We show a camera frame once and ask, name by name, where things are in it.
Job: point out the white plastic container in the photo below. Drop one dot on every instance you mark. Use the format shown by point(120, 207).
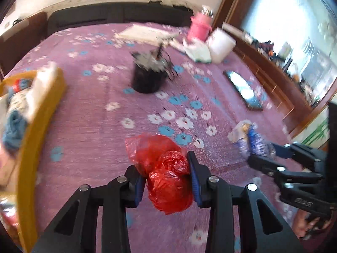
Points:
point(221, 44)

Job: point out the brown upholstered chair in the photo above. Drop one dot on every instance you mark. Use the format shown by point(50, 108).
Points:
point(21, 37)

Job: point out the black sofa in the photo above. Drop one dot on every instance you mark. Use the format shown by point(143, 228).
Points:
point(105, 14)

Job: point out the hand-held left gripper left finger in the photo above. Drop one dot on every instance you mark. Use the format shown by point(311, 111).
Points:
point(138, 192)

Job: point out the yellow cardboard box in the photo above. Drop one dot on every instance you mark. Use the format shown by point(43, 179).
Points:
point(44, 116)

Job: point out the stack of papers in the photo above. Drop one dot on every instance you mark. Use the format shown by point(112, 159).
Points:
point(147, 33)

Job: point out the black pot with tools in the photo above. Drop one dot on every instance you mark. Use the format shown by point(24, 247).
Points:
point(148, 79)

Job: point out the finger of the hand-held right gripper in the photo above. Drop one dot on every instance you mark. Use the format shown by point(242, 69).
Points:
point(283, 151)
point(263, 164)

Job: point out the blue white packet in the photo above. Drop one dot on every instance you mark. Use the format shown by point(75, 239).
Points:
point(250, 139)

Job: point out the white towel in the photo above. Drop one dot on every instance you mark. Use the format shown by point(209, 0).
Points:
point(43, 89)

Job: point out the white glove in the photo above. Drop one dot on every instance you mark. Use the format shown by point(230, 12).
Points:
point(197, 52)

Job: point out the blue towel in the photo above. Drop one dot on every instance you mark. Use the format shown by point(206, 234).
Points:
point(14, 129)

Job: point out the red plastic bag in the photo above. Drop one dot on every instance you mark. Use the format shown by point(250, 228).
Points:
point(168, 184)

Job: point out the black smartphone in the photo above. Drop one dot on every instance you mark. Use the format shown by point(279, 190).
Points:
point(244, 89)

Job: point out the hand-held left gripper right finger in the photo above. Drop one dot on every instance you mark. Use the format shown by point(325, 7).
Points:
point(196, 184)

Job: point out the person's right hand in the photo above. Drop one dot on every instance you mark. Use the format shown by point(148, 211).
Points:
point(300, 226)

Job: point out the pink thermos with knit sleeve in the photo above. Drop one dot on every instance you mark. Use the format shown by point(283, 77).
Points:
point(200, 26)

